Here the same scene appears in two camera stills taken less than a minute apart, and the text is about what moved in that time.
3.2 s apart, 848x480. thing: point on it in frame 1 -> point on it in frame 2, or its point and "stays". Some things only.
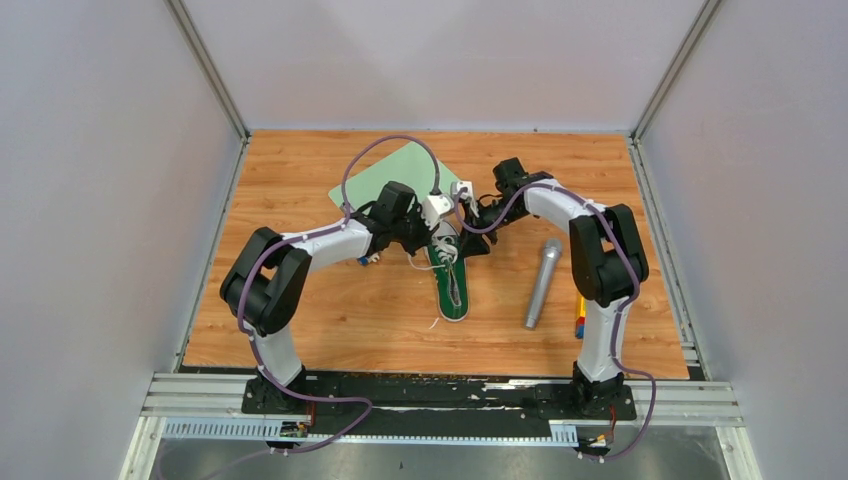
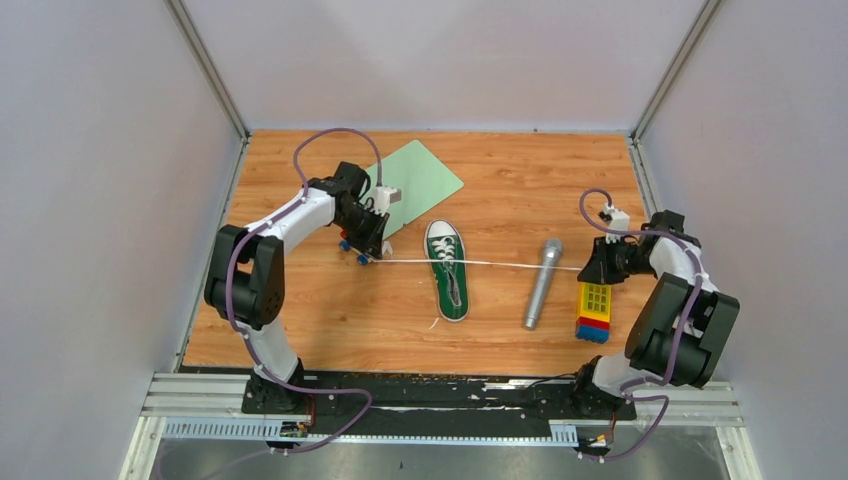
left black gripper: x=426 y=234 -> x=371 y=241
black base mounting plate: x=365 y=404 stays
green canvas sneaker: x=446 y=250 stays
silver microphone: x=552 y=250 stays
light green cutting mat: x=410 y=166 stays
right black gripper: x=472 y=243 -> x=598 y=269
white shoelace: x=445 y=251 -> x=387 y=257
